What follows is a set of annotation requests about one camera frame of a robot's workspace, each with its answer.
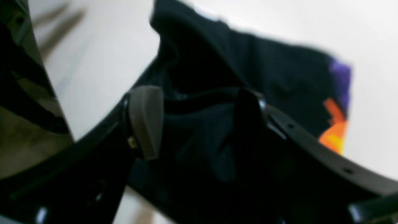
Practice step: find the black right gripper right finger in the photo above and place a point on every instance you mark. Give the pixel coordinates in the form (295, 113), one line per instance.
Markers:
(311, 183)

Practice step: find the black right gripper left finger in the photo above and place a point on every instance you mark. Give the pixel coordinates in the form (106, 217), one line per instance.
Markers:
(84, 183)

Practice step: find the black T-shirt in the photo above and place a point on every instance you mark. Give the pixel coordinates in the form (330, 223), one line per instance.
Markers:
(223, 157)

